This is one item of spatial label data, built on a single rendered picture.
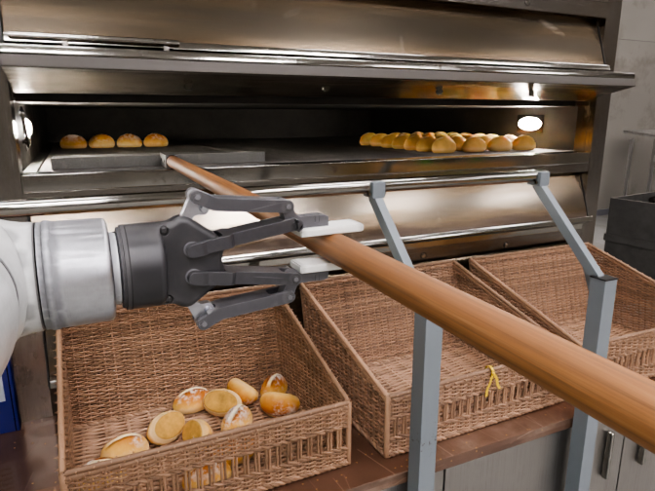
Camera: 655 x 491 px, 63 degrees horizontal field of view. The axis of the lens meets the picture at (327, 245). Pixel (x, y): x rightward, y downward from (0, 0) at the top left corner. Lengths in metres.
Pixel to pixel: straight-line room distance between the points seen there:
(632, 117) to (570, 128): 6.02
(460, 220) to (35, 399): 1.30
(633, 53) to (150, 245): 7.87
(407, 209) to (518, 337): 1.36
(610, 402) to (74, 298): 0.37
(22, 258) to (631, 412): 0.40
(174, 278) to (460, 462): 0.95
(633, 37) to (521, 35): 6.26
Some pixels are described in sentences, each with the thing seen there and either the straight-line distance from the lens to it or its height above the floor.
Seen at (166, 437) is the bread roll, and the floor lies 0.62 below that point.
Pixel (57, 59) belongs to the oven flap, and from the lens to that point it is 1.23.
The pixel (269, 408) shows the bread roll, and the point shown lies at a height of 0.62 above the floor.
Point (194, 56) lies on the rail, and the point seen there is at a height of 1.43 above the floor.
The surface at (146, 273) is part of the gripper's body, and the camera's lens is 0.46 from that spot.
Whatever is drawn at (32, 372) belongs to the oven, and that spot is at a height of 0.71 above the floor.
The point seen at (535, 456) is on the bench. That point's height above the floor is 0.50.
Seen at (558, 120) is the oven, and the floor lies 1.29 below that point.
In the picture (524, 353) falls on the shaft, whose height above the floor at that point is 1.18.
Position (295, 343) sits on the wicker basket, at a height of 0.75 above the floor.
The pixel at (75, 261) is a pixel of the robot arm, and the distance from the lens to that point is 0.45.
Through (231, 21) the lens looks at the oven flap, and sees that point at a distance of 1.44.
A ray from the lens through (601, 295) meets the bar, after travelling 1.36.
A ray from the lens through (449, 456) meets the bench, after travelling 1.29.
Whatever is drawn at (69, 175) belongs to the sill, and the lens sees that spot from 1.38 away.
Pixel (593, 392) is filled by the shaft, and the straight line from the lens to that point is 0.30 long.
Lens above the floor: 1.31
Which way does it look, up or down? 14 degrees down
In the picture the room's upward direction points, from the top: straight up
